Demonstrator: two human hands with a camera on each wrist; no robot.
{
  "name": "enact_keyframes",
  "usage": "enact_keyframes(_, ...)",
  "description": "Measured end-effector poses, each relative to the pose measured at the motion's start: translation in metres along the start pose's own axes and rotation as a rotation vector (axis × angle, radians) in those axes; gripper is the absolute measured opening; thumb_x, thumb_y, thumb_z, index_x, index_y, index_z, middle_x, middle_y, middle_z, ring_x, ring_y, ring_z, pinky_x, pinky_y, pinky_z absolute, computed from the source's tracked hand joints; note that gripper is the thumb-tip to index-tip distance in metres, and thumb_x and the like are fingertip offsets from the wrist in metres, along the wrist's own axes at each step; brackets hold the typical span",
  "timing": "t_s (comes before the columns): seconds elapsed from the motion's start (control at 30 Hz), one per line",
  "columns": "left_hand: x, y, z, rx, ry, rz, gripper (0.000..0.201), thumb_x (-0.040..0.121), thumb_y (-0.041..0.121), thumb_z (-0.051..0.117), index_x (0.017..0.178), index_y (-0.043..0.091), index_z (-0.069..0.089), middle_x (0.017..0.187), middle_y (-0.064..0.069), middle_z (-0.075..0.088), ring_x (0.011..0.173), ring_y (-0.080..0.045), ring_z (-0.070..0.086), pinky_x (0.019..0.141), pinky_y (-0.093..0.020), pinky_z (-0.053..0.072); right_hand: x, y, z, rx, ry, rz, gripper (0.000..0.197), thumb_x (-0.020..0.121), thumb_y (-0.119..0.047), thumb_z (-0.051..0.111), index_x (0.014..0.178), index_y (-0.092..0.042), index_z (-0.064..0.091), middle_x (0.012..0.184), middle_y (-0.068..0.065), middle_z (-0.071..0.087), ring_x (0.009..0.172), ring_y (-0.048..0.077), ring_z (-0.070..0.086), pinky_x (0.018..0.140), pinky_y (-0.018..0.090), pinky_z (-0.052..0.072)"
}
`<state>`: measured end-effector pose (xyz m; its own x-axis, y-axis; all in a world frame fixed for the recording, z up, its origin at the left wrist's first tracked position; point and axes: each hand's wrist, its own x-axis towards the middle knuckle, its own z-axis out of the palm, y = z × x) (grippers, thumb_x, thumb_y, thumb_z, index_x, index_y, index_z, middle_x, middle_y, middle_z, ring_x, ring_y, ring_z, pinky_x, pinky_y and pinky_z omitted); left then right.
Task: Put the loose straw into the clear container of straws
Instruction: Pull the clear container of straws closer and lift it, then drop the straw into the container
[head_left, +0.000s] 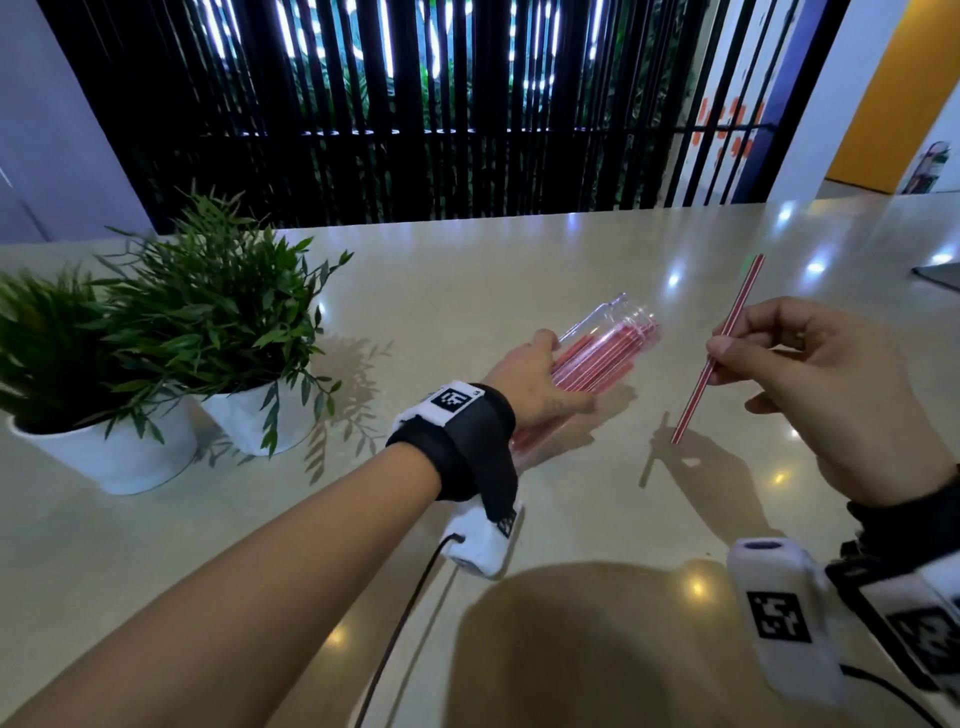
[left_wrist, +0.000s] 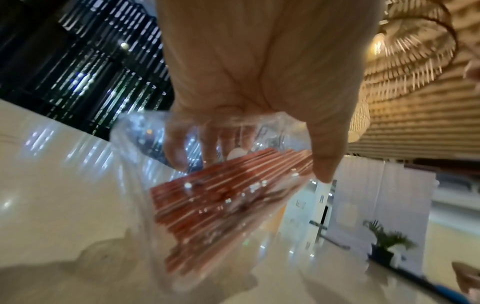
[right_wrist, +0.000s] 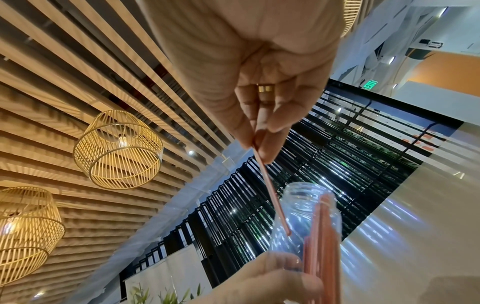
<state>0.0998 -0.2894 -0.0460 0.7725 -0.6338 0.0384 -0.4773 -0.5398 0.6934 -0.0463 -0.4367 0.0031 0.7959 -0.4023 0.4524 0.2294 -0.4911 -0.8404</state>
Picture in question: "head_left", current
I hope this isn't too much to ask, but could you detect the green plant in white pot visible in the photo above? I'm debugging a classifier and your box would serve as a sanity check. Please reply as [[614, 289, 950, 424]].
[[0, 266, 201, 497], [93, 187, 355, 485]]

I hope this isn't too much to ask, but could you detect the red fire extinguisher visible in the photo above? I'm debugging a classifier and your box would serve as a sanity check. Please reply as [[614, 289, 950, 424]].
[[900, 141, 951, 197]]

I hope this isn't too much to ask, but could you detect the person's left forearm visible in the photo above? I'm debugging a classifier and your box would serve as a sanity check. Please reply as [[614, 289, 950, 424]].
[[0, 441, 444, 728]]

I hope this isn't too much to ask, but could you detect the black camera cable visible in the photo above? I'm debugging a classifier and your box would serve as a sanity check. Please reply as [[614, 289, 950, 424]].
[[351, 531, 468, 728], [838, 663, 948, 728]]

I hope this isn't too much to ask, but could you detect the dark flat object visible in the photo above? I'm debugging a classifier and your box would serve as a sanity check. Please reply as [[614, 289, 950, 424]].
[[910, 263, 960, 294]]

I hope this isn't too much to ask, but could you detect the black wrist strap with marker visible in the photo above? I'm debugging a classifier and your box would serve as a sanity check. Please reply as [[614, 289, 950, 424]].
[[385, 381, 520, 523], [823, 463, 960, 702]]

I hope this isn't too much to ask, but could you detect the white wrist camera with marker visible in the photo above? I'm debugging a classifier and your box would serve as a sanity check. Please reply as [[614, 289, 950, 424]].
[[725, 536, 854, 711]]

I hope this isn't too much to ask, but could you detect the clear pack of red straws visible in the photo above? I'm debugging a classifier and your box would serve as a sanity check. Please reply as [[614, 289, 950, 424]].
[[510, 291, 663, 459]]

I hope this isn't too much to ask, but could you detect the person's left hand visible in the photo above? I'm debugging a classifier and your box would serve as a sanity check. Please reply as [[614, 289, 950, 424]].
[[480, 328, 599, 451]]

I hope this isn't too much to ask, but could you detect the black slatted screen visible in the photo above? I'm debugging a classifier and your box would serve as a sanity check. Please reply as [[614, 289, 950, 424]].
[[36, 0, 854, 235]]

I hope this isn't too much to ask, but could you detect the red striped drinking straw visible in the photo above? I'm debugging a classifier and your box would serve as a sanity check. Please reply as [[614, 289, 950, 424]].
[[670, 252, 767, 446]]

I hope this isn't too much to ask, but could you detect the person's right hand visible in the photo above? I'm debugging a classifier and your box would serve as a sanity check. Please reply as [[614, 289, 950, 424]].
[[705, 295, 959, 507]]

